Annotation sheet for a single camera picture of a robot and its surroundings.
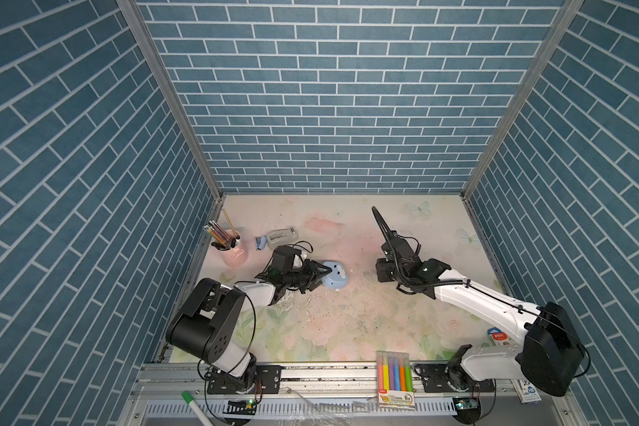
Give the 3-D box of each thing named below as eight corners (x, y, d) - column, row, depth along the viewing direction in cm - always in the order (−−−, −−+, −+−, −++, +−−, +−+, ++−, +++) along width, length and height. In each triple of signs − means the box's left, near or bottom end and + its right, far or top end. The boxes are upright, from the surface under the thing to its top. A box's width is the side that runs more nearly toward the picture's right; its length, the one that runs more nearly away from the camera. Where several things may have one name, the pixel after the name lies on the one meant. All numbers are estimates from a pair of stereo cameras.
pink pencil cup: (220, 259, 100) (211, 243, 92) (239, 243, 105) (231, 226, 97) (237, 272, 97) (228, 256, 88) (255, 254, 102) (249, 238, 93)
